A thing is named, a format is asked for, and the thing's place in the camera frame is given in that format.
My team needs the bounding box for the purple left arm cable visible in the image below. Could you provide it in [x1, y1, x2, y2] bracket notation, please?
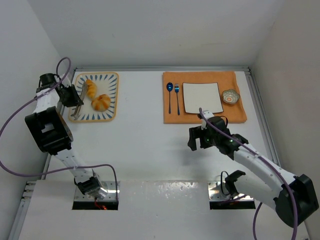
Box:
[0, 56, 120, 201]

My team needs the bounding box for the blue spoon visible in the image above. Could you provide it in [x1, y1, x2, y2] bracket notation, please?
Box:
[166, 82, 173, 114]

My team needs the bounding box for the orange cloth placemat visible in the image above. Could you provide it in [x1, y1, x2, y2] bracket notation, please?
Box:
[162, 71, 247, 124]

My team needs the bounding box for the blue fork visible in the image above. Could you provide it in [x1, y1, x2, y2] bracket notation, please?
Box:
[174, 83, 181, 116]

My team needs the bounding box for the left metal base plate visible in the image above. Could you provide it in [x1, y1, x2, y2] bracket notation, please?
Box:
[73, 180, 120, 202]

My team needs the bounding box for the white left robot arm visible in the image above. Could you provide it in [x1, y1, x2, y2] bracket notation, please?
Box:
[24, 73, 108, 200]

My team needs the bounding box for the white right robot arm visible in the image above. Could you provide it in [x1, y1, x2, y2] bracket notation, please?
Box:
[187, 116, 319, 228]

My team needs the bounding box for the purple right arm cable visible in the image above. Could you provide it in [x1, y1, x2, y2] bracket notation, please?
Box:
[198, 107, 299, 240]

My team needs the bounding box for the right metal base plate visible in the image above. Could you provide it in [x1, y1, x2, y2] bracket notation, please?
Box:
[207, 180, 254, 202]

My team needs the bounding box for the blue patterned yellow-rimmed tray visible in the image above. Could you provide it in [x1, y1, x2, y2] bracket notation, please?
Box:
[68, 72, 120, 123]

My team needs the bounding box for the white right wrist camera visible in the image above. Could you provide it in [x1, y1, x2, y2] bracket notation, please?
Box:
[201, 110, 214, 130]

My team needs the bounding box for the small flower-shaped bowl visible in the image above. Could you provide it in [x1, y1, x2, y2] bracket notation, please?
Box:
[222, 89, 240, 105]

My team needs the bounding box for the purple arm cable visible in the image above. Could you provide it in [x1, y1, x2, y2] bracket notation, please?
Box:
[0, 56, 120, 201]
[198, 107, 299, 240]

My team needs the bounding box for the white square plate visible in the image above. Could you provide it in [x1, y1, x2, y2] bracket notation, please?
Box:
[182, 82, 224, 114]

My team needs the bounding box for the metal base plate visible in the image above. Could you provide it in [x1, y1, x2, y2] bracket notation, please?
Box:
[207, 180, 254, 202]
[73, 180, 120, 202]

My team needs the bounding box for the orange croissant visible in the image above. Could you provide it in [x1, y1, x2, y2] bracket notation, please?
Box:
[85, 79, 98, 100]

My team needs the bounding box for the round golden bread roll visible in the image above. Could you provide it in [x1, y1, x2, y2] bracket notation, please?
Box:
[91, 94, 111, 112]

